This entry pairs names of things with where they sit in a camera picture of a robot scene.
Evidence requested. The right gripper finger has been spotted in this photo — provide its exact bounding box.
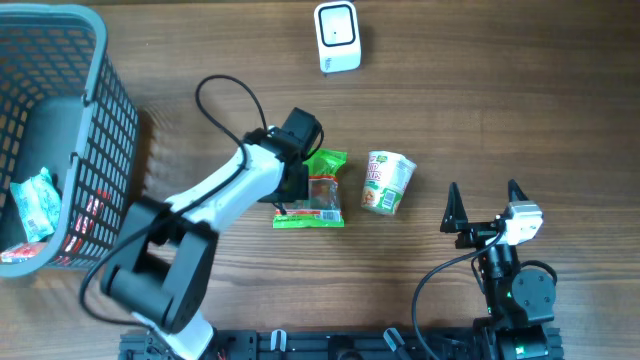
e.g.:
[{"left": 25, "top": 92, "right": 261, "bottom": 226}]
[
  {"left": 440, "top": 182, "right": 468, "bottom": 233},
  {"left": 508, "top": 179, "right": 528, "bottom": 202}
]

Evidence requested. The green gummy candy bag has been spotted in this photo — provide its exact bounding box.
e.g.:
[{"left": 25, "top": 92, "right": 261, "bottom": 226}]
[{"left": 272, "top": 149, "right": 348, "bottom": 229}]

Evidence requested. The instant noodle cup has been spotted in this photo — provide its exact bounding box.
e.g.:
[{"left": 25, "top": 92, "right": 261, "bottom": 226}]
[{"left": 361, "top": 150, "right": 416, "bottom": 215}]

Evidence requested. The light teal snack packet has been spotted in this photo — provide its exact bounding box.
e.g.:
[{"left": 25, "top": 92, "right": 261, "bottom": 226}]
[{"left": 10, "top": 167, "right": 62, "bottom": 243}]

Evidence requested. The red snack bar wrapper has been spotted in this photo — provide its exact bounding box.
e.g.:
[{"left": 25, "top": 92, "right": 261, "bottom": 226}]
[{"left": 1, "top": 242, "right": 47, "bottom": 264}]

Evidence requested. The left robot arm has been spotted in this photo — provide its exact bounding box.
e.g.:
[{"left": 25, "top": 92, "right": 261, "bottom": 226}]
[{"left": 99, "top": 125, "right": 324, "bottom": 359}]

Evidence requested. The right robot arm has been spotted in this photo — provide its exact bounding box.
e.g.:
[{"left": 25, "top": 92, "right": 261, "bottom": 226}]
[{"left": 440, "top": 180, "right": 557, "bottom": 359}]

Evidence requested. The white barcode scanner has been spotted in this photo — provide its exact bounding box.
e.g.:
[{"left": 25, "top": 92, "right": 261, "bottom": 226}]
[{"left": 314, "top": 1, "right": 362, "bottom": 74}]

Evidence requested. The grey plastic shopping basket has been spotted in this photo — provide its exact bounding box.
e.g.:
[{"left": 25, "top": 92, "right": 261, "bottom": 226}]
[{"left": 1, "top": 4, "right": 140, "bottom": 278}]

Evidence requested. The black mounting rail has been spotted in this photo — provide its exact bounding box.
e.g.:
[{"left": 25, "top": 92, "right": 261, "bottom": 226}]
[{"left": 118, "top": 327, "right": 564, "bottom": 360}]

